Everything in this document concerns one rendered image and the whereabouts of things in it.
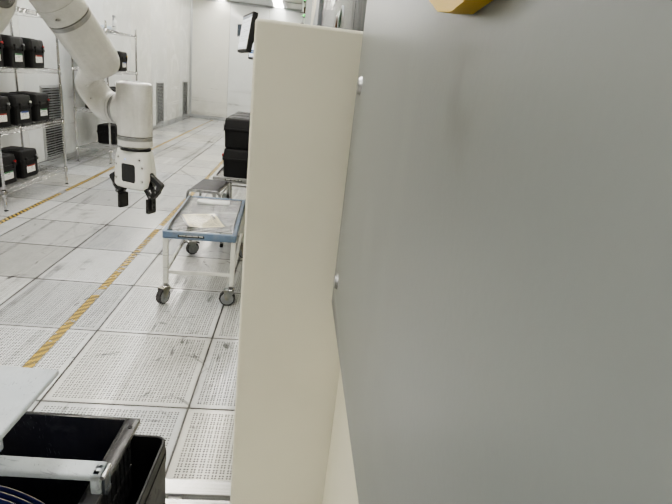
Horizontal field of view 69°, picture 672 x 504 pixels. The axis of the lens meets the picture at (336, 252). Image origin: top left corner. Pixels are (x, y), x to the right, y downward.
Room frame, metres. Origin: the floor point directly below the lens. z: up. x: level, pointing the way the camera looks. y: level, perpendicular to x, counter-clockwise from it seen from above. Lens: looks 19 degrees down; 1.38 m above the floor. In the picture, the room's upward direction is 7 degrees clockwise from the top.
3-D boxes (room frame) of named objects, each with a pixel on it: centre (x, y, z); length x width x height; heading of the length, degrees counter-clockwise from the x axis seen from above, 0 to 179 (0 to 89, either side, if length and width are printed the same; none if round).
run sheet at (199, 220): (2.97, 0.86, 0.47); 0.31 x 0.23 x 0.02; 27
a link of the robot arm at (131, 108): (1.26, 0.54, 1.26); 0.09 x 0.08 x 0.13; 71
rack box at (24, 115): (4.63, 3.15, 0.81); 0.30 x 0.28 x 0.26; 6
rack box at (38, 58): (5.00, 3.20, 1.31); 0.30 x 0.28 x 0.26; 9
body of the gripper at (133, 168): (1.26, 0.54, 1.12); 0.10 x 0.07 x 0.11; 71
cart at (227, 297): (3.15, 0.85, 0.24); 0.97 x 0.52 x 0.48; 8
